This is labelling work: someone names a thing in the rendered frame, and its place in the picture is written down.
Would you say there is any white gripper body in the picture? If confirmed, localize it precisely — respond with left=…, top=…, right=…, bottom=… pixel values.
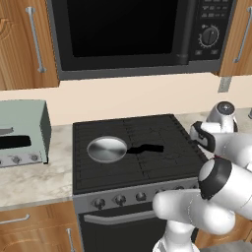
left=190, top=120, right=217, bottom=155

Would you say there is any black microwave door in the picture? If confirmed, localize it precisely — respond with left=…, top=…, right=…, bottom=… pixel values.
left=48, top=0, right=199, bottom=72

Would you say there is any black microwave dial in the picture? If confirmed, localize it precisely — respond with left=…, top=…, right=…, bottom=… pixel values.
left=200, top=26, right=221, bottom=47

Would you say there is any grey wall socket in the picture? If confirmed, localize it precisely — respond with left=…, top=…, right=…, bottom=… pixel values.
left=218, top=76, right=233, bottom=94

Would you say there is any black oven door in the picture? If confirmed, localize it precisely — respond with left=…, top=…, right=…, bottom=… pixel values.
left=77, top=205, right=200, bottom=252

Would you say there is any grey drawer handle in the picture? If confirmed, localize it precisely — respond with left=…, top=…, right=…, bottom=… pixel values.
left=0, top=214, right=31, bottom=226

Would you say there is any dark microwave door handle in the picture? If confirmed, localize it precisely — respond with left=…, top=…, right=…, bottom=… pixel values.
left=176, top=0, right=199, bottom=65

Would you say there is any black stove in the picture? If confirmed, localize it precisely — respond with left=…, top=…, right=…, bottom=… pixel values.
left=72, top=113, right=211, bottom=252

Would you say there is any pale green toaster oven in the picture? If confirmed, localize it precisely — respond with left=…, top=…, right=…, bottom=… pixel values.
left=0, top=99, right=53, bottom=169

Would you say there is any grey cupboard handle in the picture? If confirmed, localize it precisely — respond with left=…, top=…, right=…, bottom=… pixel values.
left=25, top=6, right=47, bottom=74
left=66, top=227, right=77, bottom=252
left=232, top=6, right=252, bottom=64

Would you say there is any grey oven door handle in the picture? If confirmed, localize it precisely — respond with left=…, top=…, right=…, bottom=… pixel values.
left=83, top=210, right=158, bottom=226

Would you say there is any silver pan with black handle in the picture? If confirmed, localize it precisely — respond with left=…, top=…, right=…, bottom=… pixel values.
left=86, top=135, right=164, bottom=164

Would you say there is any wooden drawer front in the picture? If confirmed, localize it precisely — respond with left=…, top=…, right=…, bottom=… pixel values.
left=0, top=200, right=79, bottom=232

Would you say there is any wooden wall cupboard door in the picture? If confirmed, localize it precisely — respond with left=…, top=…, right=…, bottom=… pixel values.
left=0, top=0, right=61, bottom=92
left=218, top=0, right=252, bottom=78

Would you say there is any grey toaster oven handle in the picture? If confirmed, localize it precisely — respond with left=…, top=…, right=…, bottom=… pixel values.
left=0, top=127, right=15, bottom=136

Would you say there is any black microwave oven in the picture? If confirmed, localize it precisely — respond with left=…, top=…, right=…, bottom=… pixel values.
left=45, top=0, right=238, bottom=82

